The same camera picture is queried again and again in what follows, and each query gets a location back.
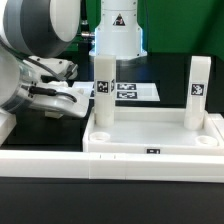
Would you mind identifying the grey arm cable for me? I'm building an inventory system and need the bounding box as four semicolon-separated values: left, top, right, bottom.
0;39;79;104

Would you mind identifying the white desk top tray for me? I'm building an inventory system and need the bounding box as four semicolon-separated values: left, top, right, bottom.
83;107;224;156

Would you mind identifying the white fence block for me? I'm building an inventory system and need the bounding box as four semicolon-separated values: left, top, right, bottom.
0;110;17;146
210;114;224;139

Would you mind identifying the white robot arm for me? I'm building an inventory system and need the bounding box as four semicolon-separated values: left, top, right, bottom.
0;0;89;117

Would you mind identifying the white left fence block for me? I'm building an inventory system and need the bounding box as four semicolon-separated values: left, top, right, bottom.
0;110;17;146

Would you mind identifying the black cable with connector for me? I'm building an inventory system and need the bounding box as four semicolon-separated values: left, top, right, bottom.
79;0;97;52

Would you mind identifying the white front fence bar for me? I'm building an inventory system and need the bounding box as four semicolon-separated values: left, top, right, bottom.
0;150;224;183

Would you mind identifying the marker tag sheet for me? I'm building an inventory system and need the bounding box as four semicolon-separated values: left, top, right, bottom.
73;82;160;102

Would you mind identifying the white right fence block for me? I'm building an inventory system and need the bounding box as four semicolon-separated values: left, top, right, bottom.
210;114;224;139

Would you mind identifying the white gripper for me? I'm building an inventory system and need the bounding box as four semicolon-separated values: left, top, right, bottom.
24;56;89;117

